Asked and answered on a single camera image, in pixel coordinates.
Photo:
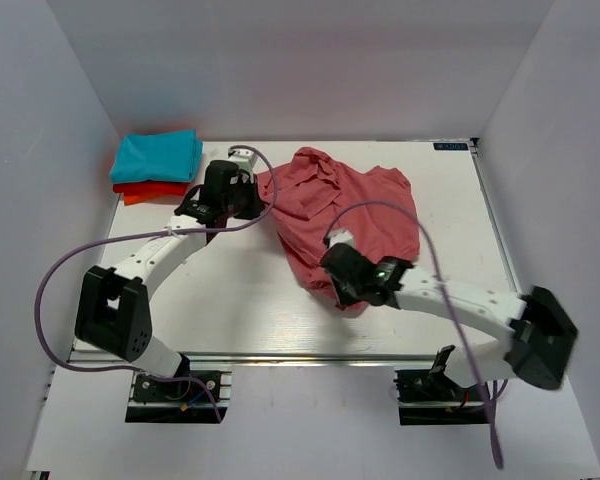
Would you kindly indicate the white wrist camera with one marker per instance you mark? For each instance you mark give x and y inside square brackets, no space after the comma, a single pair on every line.
[245,158]
[339,236]

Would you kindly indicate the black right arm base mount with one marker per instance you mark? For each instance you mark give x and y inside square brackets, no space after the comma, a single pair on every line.
[428,398]

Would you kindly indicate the folded red orange t-shirt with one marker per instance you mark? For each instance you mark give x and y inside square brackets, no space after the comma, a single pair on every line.
[141,192]

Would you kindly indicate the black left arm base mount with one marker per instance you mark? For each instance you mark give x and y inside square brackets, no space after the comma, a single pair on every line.
[183,402]

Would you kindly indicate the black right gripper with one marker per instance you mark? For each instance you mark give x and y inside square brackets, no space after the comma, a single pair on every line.
[345,297]

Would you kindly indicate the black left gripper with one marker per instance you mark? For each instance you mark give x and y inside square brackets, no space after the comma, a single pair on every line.
[256,204]

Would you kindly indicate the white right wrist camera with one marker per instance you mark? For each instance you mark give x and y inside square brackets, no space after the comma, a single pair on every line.
[339,236]

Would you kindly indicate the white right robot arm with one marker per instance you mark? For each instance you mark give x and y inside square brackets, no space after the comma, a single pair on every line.
[532,336]

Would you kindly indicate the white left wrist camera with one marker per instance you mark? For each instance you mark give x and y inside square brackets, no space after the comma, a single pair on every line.
[245,158]

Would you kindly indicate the folded teal t-shirt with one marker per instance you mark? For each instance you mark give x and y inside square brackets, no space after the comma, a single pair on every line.
[164,157]

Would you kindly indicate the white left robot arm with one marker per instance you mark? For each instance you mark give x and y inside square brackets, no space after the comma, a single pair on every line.
[114,306]

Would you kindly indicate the pink red t-shirt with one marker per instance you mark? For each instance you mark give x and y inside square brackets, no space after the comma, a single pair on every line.
[310,190]

